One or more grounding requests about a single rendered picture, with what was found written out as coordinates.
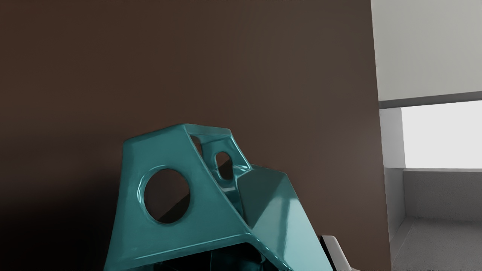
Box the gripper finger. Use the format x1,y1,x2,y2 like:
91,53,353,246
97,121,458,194
319,235,352,271

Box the teal faceted mug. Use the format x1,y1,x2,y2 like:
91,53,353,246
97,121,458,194
103,123,334,271

